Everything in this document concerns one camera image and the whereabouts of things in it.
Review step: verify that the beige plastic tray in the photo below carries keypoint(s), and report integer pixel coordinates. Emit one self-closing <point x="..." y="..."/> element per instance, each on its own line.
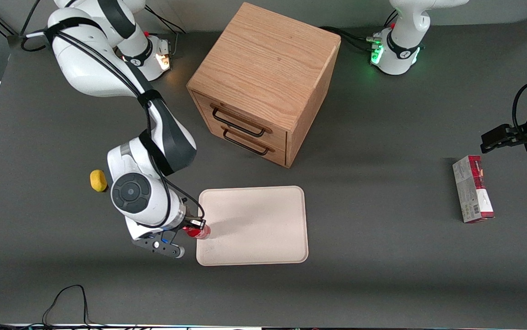
<point x="258" y="225"/>

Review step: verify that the wooden drawer cabinet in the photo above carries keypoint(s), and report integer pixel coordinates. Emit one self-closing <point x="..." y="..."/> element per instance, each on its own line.
<point x="268" y="68"/>

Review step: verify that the grey and red carton box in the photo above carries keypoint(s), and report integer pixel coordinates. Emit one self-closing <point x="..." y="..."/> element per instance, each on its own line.
<point x="472" y="190"/>

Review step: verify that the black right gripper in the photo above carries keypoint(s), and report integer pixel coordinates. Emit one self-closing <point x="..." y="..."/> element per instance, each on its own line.
<point x="196" y="224"/>

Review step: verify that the red coke bottle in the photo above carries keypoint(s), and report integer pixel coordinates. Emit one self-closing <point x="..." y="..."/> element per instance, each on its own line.
<point x="200" y="233"/>

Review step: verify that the yellow lemon toy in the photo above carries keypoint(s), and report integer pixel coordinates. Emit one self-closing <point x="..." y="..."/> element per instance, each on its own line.
<point x="98" y="180"/>

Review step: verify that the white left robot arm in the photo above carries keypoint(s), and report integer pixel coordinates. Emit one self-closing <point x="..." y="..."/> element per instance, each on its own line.
<point x="403" y="41"/>

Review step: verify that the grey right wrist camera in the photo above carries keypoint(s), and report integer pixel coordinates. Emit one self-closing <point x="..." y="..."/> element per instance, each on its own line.
<point x="158" y="245"/>

